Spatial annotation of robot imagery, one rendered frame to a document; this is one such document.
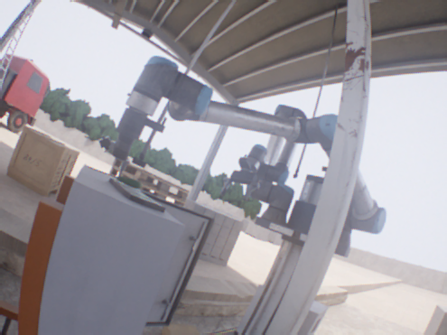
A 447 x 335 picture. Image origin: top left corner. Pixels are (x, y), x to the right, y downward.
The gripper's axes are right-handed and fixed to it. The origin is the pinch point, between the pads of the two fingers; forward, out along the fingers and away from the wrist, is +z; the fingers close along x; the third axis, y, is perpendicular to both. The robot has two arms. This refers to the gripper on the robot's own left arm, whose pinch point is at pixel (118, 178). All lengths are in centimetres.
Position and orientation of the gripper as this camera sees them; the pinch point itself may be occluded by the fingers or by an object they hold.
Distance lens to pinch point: 68.6
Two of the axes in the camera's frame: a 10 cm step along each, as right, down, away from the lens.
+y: -7.7, -3.4, -5.4
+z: -4.4, 9.0, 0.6
